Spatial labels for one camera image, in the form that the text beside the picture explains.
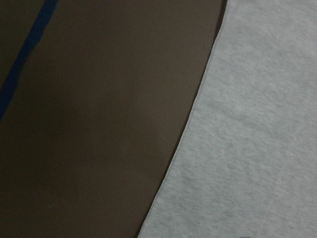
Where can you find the grey t-shirt with cartoon print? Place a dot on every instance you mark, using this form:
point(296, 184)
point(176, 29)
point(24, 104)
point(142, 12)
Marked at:
point(246, 163)

